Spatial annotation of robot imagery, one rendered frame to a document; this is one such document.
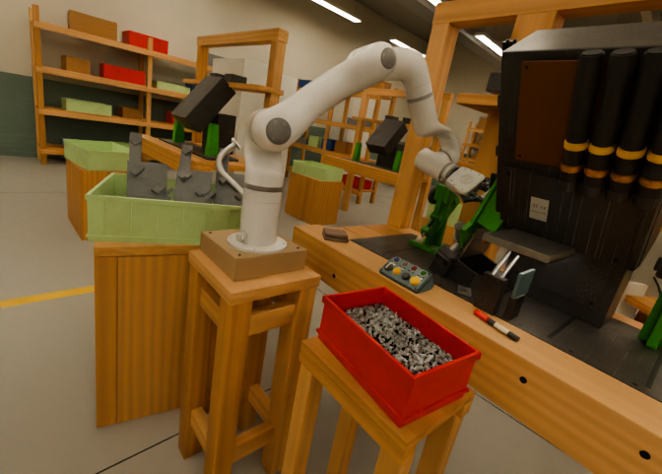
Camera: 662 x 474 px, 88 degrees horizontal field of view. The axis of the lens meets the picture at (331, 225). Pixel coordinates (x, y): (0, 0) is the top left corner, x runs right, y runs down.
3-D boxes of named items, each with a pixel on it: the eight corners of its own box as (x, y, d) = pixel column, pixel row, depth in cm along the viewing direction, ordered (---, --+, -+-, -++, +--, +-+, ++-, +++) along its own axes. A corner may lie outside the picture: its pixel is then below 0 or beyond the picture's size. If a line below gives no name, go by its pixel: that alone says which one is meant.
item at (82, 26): (224, 171, 735) (233, 57, 673) (40, 165, 524) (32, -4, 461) (212, 167, 771) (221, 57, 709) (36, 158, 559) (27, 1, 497)
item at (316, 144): (357, 204, 655) (381, 78, 594) (280, 175, 819) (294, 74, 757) (373, 203, 694) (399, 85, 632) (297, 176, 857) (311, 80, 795)
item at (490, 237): (545, 268, 79) (550, 256, 78) (480, 243, 90) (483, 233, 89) (589, 251, 104) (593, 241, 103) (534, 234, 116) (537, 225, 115)
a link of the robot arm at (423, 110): (433, 85, 127) (448, 161, 140) (401, 101, 122) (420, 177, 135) (452, 82, 119) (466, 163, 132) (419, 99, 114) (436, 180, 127)
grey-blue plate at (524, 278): (507, 321, 94) (524, 275, 90) (500, 317, 96) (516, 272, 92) (521, 313, 100) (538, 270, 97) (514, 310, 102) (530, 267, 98)
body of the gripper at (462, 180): (440, 176, 122) (466, 192, 115) (461, 160, 124) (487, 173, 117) (441, 190, 128) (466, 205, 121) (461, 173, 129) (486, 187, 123)
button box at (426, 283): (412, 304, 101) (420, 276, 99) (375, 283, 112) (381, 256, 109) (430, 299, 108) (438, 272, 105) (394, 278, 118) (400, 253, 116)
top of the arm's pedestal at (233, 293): (230, 306, 93) (231, 294, 92) (187, 260, 116) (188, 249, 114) (319, 286, 115) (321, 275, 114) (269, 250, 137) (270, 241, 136)
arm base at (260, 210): (251, 258, 99) (258, 195, 95) (215, 237, 110) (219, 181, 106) (297, 248, 114) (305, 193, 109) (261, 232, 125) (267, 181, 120)
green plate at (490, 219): (483, 246, 107) (523, 187, 98) (462, 232, 112) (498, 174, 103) (499, 244, 115) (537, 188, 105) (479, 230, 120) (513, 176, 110)
